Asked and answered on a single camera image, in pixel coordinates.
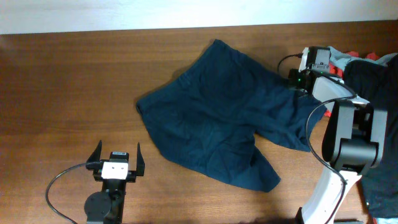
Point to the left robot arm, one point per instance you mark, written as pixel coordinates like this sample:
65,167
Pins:
107,205

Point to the navy garment in pile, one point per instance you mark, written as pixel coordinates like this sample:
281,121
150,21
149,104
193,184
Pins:
378,85

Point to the dark teal shorts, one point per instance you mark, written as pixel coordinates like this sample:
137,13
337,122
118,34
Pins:
207,118

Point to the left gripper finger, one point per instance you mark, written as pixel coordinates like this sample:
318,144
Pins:
140,164
93,162

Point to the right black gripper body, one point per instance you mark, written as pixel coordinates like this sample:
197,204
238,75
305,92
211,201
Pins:
295,78

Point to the red garment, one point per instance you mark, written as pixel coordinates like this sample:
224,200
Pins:
339,72

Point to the grey garment in pile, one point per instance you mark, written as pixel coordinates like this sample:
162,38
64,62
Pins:
340,60

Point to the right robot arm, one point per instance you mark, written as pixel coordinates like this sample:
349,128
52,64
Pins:
354,138

